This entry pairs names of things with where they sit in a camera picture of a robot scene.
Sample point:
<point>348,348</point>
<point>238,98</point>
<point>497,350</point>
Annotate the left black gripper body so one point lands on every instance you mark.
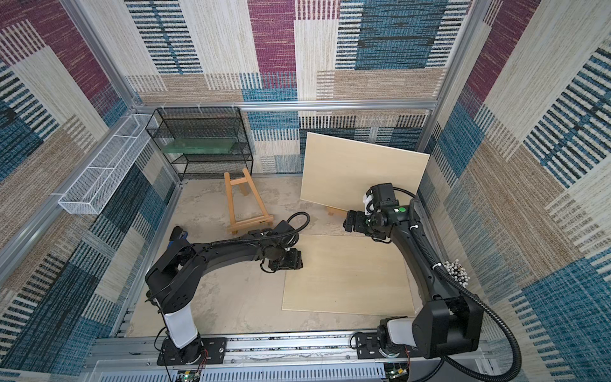
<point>289,262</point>

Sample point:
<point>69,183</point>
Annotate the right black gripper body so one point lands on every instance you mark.
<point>356,221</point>

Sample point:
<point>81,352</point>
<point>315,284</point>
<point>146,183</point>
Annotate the light wooden board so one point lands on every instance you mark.
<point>338,172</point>
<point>349,275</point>

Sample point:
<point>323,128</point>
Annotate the small wooden easel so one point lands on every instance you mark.
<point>246,208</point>
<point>335,212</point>

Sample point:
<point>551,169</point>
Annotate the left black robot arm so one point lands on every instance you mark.
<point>174,278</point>

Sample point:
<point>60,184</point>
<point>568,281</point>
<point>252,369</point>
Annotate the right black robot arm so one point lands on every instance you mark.
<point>449,322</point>

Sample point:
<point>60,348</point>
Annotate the green board on shelf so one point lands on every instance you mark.
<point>199,146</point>

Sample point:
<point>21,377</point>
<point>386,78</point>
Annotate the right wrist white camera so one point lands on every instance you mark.
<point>368,203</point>

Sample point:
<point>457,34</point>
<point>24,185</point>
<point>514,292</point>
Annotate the aluminium front rail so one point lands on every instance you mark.
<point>341,355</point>

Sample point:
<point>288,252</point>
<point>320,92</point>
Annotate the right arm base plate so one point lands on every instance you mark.
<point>377,344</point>

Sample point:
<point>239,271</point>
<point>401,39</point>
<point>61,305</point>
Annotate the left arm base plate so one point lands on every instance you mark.
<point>210,350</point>

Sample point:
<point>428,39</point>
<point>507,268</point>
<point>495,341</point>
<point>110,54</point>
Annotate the black wire mesh shelf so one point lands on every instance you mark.
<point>168,124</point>

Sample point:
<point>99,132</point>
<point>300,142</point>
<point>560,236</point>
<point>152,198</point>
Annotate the white wire mesh basket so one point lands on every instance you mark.
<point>97,183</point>

